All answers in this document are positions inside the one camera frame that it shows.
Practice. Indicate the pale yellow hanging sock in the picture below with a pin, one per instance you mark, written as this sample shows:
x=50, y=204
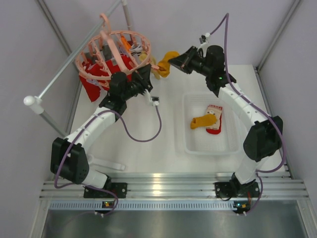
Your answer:
x=152, y=61

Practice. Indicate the aluminium mounting rail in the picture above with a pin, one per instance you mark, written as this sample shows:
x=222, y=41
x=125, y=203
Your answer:
x=173, y=192

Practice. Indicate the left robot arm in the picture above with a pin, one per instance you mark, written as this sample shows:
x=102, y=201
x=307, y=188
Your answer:
x=69, y=159

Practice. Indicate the orange clip on hanger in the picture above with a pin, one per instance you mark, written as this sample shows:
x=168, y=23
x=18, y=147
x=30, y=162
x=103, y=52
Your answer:
x=125, y=43

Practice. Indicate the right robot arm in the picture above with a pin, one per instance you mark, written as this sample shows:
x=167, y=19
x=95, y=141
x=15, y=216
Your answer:
x=264, y=136

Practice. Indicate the mustard yellow sock in tray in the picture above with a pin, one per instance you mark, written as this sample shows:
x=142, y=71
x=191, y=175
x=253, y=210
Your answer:
x=203, y=121

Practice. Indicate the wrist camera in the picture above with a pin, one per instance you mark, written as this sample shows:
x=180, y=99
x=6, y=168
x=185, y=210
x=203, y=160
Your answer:
x=151, y=100
x=204, y=40

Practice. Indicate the mustard yellow sock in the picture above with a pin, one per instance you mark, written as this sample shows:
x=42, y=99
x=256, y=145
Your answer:
x=203, y=121
x=164, y=65

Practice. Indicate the striped hanging sock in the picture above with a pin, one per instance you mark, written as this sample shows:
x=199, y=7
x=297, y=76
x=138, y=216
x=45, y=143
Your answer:
x=136, y=50

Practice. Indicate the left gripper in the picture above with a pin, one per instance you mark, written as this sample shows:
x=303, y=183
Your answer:
x=143, y=72

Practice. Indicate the pink round clip hanger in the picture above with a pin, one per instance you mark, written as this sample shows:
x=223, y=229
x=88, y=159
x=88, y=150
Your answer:
x=105, y=55

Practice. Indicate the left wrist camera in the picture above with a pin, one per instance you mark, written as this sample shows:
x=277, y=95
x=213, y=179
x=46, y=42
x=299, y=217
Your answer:
x=151, y=100

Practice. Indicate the white plastic tray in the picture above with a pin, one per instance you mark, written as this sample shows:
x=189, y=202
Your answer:
x=199, y=141

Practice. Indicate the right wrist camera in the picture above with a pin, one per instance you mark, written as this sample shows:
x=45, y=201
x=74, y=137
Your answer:
x=204, y=40

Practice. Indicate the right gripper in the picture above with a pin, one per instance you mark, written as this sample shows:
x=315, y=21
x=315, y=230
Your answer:
x=183, y=62

